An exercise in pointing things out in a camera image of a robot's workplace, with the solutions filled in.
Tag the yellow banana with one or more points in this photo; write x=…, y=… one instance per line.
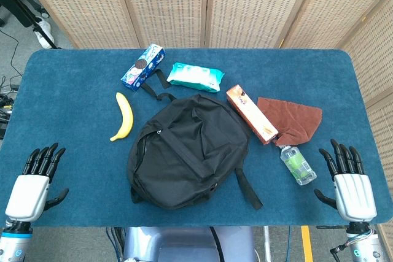
x=127, y=117

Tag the brown cloth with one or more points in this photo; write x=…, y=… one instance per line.
x=291, y=117

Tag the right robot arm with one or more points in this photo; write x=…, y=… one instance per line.
x=365, y=243

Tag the yellow floor tape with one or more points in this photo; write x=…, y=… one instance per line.
x=307, y=243

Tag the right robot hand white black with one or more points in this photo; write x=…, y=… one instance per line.
x=354, y=196

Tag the white shoe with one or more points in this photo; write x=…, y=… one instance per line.
x=44, y=33

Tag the clear plastic bottle green label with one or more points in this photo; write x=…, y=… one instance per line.
x=298, y=165

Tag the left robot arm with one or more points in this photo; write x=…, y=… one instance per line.
x=13, y=240

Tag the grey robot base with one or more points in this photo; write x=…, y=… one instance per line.
x=184, y=243

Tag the wicker folding screen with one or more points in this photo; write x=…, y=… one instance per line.
x=172, y=4

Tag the blue cookie box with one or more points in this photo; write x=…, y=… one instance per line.
x=144, y=65

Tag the orange snack box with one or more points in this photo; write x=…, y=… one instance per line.
x=250, y=113

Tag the black tripod stand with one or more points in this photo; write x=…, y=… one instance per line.
x=18, y=1

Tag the blue table mat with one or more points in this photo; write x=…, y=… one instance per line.
x=76, y=105

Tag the teal wet wipes pack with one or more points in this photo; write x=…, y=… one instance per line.
x=196, y=76

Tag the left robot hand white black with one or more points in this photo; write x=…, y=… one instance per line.
x=27, y=194

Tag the black backpack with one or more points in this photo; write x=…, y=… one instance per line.
x=190, y=151

